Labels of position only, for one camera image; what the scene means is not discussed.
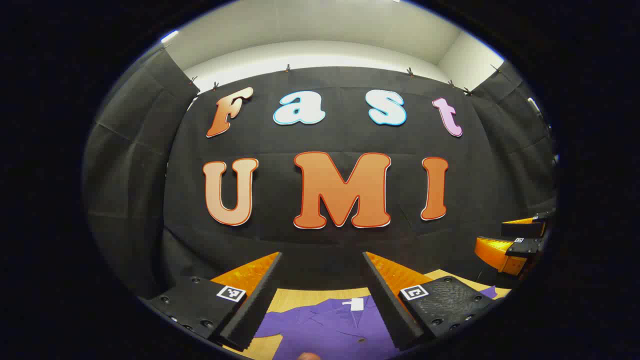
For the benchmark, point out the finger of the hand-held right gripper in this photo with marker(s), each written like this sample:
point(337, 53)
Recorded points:
point(522, 230)
point(525, 247)

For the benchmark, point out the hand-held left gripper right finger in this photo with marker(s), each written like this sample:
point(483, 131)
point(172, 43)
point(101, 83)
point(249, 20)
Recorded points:
point(387, 300)

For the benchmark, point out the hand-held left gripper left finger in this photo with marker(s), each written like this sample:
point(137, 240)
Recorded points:
point(255, 300)

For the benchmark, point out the purple button shirt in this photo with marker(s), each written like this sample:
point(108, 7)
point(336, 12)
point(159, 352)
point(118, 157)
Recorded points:
point(325, 325)

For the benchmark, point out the black backdrop cloth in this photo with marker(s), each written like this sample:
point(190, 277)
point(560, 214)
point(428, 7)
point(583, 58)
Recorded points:
point(320, 135)

